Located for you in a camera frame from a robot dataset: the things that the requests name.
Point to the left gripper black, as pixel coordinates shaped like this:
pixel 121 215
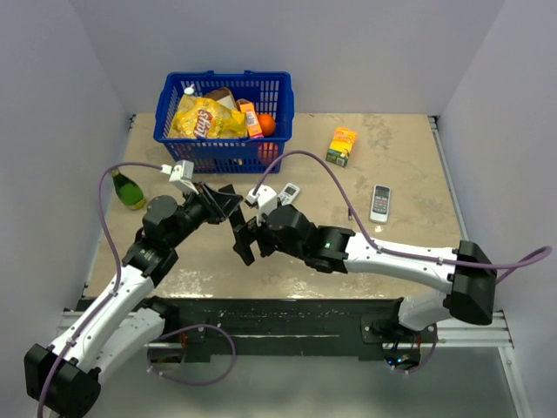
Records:
pixel 218 205

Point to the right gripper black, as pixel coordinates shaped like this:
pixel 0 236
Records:
pixel 250 232

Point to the black remote control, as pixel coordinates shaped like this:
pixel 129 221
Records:
pixel 242 236

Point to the white remote control green screen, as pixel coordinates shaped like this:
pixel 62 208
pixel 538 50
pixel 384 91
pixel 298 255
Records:
pixel 288 194

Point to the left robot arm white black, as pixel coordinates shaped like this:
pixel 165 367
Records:
pixel 67 375

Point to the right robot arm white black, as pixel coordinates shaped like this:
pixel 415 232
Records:
pixel 461 280

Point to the white remote control dark keypad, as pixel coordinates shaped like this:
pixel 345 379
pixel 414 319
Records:
pixel 380 204

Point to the green glass bottle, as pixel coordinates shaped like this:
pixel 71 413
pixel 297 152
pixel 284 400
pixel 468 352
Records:
pixel 128 192

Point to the orange carton in basket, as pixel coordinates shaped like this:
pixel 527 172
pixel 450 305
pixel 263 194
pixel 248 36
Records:
pixel 253 127

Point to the yellow Lays chips bag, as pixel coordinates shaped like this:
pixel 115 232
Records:
pixel 205 118

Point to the orange fruit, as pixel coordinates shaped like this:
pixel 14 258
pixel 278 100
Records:
pixel 267 124

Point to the yellow green juice carton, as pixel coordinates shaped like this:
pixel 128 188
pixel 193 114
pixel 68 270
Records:
pixel 340 148

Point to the brown bread loaf bag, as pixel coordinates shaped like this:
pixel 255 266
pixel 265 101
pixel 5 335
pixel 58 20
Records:
pixel 223 96

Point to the blue plastic shopping basket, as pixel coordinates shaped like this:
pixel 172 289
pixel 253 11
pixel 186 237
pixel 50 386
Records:
pixel 270 92

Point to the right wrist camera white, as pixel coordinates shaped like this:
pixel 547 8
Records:
pixel 264 199

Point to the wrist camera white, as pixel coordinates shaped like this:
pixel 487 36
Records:
pixel 180 175
pixel 264 199

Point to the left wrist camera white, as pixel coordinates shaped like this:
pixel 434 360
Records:
pixel 180 175

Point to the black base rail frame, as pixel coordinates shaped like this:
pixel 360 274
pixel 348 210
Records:
pixel 306 327

